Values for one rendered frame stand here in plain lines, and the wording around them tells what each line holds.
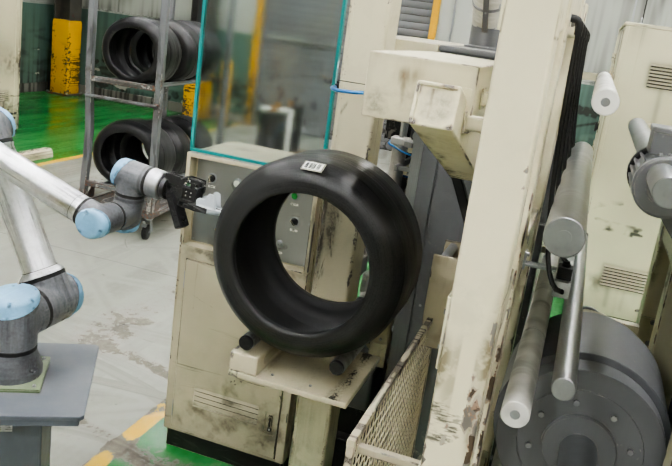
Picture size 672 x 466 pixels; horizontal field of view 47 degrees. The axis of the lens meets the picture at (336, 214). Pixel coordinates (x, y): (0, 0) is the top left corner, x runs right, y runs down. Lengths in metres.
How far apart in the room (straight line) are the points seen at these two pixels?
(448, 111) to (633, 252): 4.13
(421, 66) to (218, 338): 1.75
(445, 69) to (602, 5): 9.60
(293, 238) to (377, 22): 0.96
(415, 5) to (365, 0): 9.13
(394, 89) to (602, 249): 4.04
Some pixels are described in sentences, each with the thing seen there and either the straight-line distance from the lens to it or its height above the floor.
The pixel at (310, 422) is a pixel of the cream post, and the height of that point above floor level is 0.49.
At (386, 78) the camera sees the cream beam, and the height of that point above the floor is 1.73.
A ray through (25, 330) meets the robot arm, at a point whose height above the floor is 0.79.
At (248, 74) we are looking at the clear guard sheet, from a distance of 2.89.
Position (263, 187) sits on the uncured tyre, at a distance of 2.09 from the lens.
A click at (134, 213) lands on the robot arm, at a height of 1.18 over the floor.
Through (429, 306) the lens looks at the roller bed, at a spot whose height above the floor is 1.03.
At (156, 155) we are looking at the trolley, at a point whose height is 0.68.
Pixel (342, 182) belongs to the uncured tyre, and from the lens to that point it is 2.02.
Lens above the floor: 1.84
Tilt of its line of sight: 14 degrees down
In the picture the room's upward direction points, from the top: 8 degrees clockwise
